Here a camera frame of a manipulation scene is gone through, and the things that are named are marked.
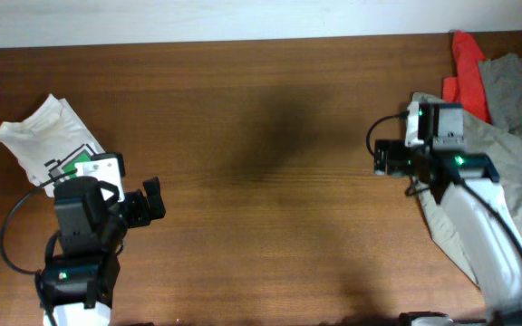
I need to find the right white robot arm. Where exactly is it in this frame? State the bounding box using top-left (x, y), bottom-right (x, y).
top-left (369, 139), bottom-right (522, 324)

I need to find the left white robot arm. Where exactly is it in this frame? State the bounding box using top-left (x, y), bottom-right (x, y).
top-left (34, 177), bottom-right (166, 325)

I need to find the red garment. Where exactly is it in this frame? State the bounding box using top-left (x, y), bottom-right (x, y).
top-left (441, 30), bottom-right (492, 123)

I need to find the white folded graphic t-shirt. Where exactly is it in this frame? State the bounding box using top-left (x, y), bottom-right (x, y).
top-left (0, 94), bottom-right (104, 186)

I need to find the grey t-shirt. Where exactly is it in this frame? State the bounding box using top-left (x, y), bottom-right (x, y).
top-left (478, 43), bottom-right (522, 150)

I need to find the right black cable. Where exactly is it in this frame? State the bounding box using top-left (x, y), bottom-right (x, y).
top-left (365, 112), bottom-right (522, 295)

